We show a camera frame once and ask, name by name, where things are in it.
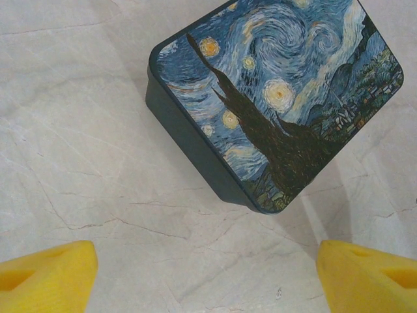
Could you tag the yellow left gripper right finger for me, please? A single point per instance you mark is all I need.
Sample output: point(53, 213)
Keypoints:
point(361, 283)

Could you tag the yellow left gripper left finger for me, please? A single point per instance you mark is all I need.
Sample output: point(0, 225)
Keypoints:
point(49, 280)

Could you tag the starry night print tin box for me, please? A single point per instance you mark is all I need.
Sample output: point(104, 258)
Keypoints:
point(260, 98)

